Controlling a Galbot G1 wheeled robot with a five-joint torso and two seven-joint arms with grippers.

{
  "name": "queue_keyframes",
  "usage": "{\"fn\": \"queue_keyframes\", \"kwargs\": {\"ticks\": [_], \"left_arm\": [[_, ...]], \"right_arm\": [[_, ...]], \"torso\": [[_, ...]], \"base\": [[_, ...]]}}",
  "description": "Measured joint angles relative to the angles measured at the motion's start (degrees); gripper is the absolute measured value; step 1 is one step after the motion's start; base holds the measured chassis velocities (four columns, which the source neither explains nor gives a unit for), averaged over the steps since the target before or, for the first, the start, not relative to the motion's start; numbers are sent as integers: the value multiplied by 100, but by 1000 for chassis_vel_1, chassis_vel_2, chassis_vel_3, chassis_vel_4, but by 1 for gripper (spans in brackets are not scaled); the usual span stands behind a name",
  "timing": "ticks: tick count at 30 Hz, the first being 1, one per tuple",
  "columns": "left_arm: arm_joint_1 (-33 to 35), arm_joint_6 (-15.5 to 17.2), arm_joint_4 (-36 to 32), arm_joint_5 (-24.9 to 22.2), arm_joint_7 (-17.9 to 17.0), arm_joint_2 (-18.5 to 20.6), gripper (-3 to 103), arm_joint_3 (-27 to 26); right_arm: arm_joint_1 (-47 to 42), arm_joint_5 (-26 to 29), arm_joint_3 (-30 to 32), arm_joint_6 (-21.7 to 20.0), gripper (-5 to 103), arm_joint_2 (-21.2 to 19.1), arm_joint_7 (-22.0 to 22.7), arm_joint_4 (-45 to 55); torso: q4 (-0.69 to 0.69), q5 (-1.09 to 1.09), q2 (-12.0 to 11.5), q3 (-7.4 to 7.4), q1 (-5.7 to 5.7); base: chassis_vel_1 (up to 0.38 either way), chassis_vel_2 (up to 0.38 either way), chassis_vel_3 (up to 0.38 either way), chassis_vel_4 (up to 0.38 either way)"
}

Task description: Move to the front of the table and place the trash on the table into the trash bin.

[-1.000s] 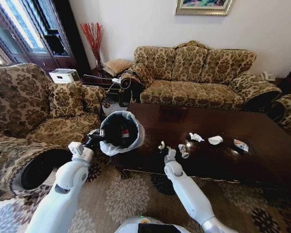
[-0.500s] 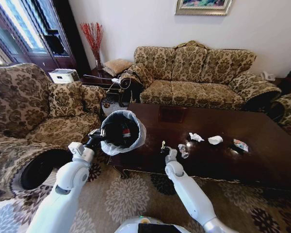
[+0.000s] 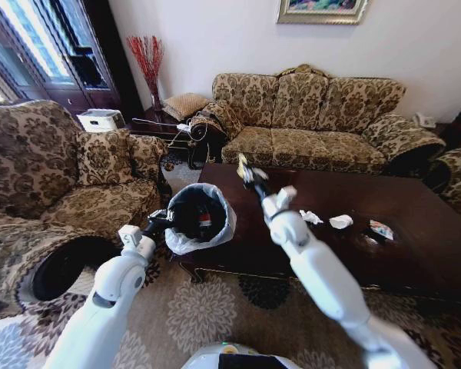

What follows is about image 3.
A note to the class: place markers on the floral armchair with cushion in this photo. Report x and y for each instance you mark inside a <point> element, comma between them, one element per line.
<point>27,165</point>

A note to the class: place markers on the gold framed painting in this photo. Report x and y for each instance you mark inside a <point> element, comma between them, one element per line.
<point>322,9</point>

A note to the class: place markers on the woven brown cushion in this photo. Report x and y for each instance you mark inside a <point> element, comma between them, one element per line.
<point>184,104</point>

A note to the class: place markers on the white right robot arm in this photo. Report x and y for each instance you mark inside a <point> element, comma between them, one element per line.
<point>315,265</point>

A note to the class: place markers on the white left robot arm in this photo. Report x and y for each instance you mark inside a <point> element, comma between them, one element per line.
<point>107,307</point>

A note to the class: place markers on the floral three-seat sofa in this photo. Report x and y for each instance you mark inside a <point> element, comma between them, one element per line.
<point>311,138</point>

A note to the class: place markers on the white robot front shell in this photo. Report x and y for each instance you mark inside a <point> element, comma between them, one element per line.
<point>246,359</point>

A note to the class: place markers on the colourful snack wrapper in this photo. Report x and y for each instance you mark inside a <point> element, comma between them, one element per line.
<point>382,230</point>

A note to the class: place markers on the black trash bin white liner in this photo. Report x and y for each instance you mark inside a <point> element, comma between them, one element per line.
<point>215,238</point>

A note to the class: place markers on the floral square cushion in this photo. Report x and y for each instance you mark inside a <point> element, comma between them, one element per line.
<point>103,157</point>

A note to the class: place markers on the dark wooden side table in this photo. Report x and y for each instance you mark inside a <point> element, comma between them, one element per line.
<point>150,128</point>

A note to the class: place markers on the red decorative branches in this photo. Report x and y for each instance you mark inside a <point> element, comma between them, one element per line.
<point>146,57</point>

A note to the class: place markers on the dark glass vase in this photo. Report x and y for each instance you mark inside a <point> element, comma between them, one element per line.
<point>156,100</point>

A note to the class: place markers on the floral patterned rug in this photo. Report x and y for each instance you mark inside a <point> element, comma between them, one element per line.
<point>199,319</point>

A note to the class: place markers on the red white can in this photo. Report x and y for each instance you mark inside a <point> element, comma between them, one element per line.
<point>204,220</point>

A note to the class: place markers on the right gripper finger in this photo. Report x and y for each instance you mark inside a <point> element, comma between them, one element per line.
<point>260,173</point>
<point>248,177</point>

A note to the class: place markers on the crumpled white paper ball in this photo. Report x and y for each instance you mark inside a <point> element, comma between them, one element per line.
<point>341,221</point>

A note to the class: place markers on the white plastic box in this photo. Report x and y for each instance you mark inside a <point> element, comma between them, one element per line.
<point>100,120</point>

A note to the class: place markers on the crumpled white tissue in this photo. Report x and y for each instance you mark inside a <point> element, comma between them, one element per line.
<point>311,217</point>

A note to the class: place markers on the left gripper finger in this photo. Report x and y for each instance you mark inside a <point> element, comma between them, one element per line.
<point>162,213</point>

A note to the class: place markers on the dark wooden glass cabinet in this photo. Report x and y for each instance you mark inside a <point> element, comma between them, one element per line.
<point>61,50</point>

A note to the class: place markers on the dark wooden coffee table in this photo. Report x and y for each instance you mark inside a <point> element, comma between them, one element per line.
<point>369,261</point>

